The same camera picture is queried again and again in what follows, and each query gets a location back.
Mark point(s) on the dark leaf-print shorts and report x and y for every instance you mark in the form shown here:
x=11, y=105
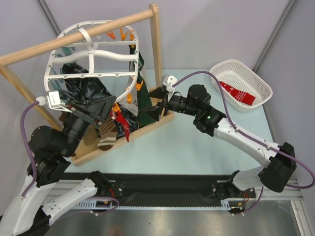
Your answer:
x=92, y=88

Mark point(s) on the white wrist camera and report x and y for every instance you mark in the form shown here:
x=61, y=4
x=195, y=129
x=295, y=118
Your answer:
x=54, y=101
x=169, y=82

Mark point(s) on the orange plastic clothespin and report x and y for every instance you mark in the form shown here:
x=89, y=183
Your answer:
x=116, y=108

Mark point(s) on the red patterned sock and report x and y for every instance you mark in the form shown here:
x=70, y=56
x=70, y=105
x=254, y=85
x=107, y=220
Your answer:
x=122, y=124
x=238, y=95

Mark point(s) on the wooden clothes rack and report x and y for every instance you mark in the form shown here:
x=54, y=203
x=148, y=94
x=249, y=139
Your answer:
x=76, y=42

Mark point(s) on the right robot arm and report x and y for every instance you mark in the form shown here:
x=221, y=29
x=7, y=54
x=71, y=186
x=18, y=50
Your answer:
x=275, y=169

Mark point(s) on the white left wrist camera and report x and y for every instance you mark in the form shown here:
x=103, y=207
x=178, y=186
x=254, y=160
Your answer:
x=54, y=101

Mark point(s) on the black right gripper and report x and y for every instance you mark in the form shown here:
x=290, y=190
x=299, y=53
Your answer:
x=163, y=103

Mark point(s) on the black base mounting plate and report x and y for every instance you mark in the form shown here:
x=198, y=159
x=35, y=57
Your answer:
x=211, y=186

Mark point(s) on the white plastic clip hanger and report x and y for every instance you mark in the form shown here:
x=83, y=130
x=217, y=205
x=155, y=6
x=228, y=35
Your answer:
x=105, y=55

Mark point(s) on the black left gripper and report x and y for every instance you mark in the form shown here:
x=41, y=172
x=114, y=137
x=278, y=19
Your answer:
x=96, y=110

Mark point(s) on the green and white t-shirt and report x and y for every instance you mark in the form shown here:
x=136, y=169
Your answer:
x=140, y=100

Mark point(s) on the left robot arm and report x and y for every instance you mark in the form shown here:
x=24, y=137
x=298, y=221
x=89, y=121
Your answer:
x=48, y=150

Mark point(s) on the aluminium frame rail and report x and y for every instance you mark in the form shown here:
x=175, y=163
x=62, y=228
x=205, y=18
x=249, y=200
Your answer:
x=186, y=201

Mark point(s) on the orange clothespin on rim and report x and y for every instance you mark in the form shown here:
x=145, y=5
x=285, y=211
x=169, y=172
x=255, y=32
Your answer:
x=138, y=86

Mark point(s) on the white perforated plastic basket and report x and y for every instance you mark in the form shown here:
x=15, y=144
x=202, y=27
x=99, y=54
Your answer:
x=235, y=74

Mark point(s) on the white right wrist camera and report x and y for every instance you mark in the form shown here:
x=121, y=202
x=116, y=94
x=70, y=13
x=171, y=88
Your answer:
x=169, y=82

